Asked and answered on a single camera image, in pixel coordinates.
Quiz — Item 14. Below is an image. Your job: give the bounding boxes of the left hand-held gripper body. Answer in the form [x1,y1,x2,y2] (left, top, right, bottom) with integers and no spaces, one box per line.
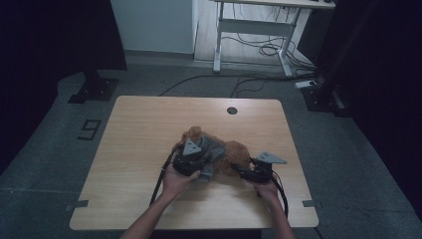
[172,137,211,177]

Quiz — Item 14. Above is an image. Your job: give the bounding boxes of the white power strip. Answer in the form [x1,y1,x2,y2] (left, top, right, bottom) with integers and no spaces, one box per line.
[294,80,317,90]

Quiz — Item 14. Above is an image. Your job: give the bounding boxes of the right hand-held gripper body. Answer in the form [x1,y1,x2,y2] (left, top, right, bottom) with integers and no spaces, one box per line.
[248,150,289,184]

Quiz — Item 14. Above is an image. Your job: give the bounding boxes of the person's right hand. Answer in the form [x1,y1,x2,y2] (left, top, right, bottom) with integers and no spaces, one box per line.
[253,180,280,205]

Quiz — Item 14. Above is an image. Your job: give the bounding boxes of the black curtain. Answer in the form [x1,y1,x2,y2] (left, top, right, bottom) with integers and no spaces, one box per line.
[0,0,127,175]
[313,0,422,213]

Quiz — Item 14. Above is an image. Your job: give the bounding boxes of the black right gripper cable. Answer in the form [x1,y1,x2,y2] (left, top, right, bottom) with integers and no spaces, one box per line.
[270,174,290,219]

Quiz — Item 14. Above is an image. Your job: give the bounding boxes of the black tape floor marking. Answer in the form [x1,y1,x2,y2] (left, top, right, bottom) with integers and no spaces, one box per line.
[77,119,103,141]

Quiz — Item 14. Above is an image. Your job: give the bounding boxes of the black stand base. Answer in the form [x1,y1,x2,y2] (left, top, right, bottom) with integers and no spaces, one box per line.
[68,69,119,105]
[302,78,352,118]

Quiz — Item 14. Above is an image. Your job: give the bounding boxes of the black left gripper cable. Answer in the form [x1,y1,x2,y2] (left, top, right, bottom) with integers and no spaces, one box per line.
[149,145,182,207]

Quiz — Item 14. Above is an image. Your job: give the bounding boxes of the dark grey cloth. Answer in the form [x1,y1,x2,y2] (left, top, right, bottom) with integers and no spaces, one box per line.
[195,133,228,183]

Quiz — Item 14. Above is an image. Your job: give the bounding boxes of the white cabinet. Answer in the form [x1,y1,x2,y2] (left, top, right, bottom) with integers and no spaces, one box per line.
[109,0,199,56]

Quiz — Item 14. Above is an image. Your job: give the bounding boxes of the brown teddy bear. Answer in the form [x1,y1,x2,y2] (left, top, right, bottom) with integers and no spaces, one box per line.
[175,125,252,177]

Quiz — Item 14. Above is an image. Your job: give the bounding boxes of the white desk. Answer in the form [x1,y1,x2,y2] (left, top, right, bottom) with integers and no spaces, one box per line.
[209,0,336,78]

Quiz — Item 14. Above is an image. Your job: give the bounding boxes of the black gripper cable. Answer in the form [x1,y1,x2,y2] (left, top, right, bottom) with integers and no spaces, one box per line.
[149,145,182,207]
[270,174,290,219]

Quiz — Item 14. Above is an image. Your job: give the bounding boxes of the tangle of black cables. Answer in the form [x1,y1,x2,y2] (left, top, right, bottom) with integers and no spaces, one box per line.
[221,3,317,77]

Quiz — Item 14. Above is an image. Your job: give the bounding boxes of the person's left hand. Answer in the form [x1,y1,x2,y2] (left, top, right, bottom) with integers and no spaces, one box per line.
[161,161,202,200]

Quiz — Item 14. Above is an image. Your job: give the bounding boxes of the long black floor cable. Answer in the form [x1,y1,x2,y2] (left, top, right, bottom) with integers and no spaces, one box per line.
[158,73,317,99]

